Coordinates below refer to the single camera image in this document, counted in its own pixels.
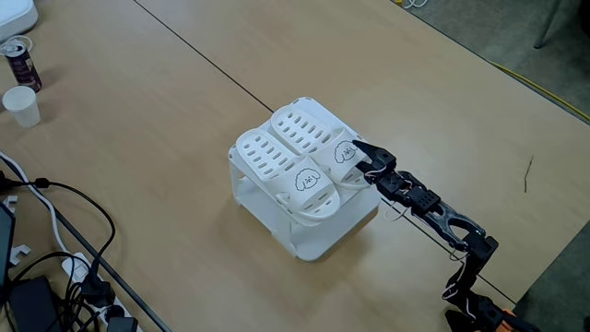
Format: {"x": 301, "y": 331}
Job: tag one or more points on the white dog-print slipper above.
{"x": 267, "y": 157}
{"x": 299, "y": 126}

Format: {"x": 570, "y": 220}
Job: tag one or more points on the white power strip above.
{"x": 76, "y": 267}

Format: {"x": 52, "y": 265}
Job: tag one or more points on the dark purple drink can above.
{"x": 23, "y": 69}

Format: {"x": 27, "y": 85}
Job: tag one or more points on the black power adapter brick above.
{"x": 32, "y": 304}

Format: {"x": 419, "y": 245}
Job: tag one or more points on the black power plug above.
{"x": 97, "y": 292}

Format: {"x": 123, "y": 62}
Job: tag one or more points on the dark laptop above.
{"x": 4, "y": 240}

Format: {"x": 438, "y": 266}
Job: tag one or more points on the white printed bracket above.
{"x": 10, "y": 201}
{"x": 20, "y": 251}

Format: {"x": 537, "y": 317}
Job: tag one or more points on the white flat device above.
{"x": 14, "y": 16}

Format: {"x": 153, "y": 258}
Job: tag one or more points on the white paper cup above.
{"x": 22, "y": 108}

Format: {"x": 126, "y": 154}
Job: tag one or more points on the white two-tier shoe rack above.
{"x": 332, "y": 226}

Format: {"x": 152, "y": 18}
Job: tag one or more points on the black plug-in adapter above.
{"x": 122, "y": 325}

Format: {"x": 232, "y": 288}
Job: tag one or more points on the thin brown twig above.
{"x": 528, "y": 173}

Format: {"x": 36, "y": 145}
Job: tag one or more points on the grey chair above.
{"x": 548, "y": 23}

